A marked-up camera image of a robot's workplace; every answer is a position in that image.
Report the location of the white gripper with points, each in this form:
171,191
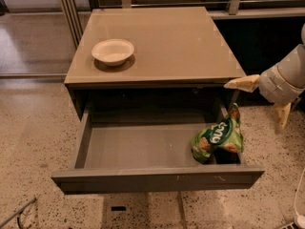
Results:
272,84

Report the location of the green rice chip bag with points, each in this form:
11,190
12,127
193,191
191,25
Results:
226,135

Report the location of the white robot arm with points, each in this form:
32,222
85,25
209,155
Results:
292,66

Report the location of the grey drawer cabinet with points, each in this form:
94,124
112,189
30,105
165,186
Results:
172,46

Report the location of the open grey top drawer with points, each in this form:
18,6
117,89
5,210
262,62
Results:
149,150

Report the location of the white paper bowl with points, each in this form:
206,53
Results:
112,52

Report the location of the grey floor rod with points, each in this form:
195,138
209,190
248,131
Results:
17,214

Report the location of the grey sliding door frame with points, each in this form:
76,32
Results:
70,12

